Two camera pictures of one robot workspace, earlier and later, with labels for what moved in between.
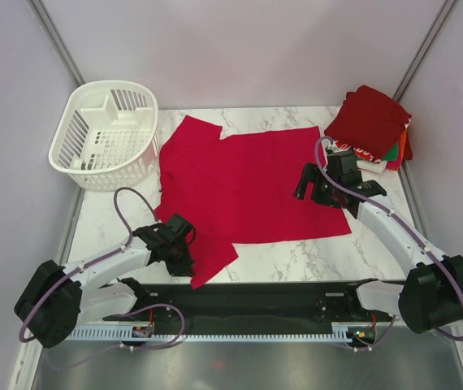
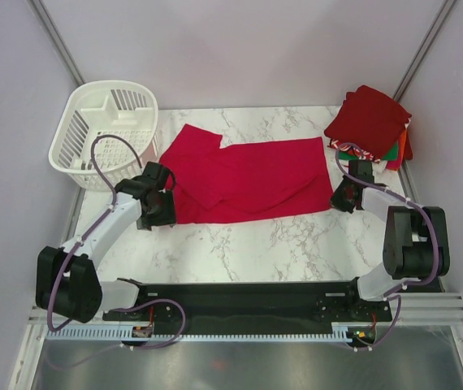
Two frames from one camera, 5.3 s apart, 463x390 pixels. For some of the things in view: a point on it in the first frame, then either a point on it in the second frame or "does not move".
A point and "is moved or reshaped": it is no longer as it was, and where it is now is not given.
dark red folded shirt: [369, 121] does not move
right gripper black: [313, 173] to [337, 202]
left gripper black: [184, 268] to [167, 216]
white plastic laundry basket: [106, 134] does not move
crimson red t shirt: [240, 188] is moved or reshaped
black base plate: [251, 309] does not move
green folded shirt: [392, 155] does not move
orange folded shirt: [395, 165] does not move
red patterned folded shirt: [361, 154] does not move
